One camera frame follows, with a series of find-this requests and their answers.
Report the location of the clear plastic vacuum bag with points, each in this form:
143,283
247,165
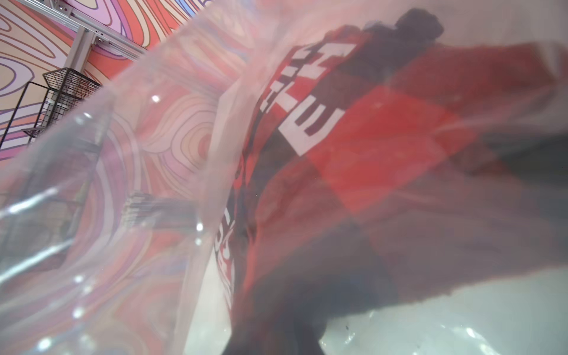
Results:
76,280

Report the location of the red black plaid shirt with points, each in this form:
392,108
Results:
383,167

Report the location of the left black wire basket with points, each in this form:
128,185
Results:
40,106

